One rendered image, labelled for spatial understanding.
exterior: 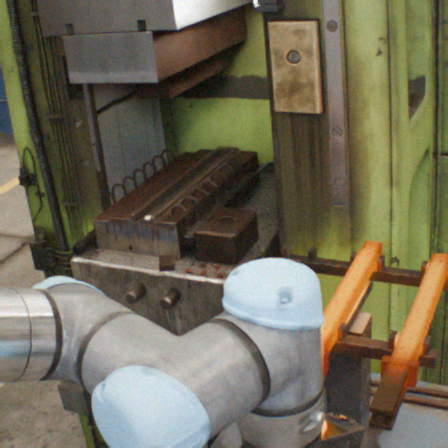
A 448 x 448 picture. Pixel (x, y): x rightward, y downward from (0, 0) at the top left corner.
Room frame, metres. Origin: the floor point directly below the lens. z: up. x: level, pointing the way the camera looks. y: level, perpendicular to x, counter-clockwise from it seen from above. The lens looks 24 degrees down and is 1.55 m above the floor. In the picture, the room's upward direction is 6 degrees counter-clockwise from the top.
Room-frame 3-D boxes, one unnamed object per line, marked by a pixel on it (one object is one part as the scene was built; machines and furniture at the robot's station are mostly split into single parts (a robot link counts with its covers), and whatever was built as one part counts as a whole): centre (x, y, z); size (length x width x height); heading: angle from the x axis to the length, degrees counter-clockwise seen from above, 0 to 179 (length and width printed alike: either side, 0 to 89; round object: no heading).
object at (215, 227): (1.26, -0.01, 0.95); 0.12 x 0.08 x 0.06; 153
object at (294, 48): (1.26, -0.17, 1.27); 0.09 x 0.02 x 0.17; 63
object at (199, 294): (1.46, 0.02, 0.69); 0.56 x 0.38 x 0.45; 153
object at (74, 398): (1.55, 0.44, 0.36); 0.09 x 0.07 x 0.12; 63
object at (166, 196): (1.46, 0.05, 0.99); 0.42 x 0.05 x 0.01; 153
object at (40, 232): (1.56, 0.45, 0.80); 0.06 x 0.03 x 0.14; 63
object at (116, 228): (1.47, 0.08, 0.96); 0.42 x 0.20 x 0.09; 153
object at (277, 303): (0.46, -0.03, 1.23); 0.09 x 0.08 x 0.11; 131
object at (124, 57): (1.47, 0.08, 1.32); 0.42 x 0.20 x 0.10; 153
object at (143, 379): (0.41, 0.05, 1.23); 0.11 x 0.11 x 0.08; 41
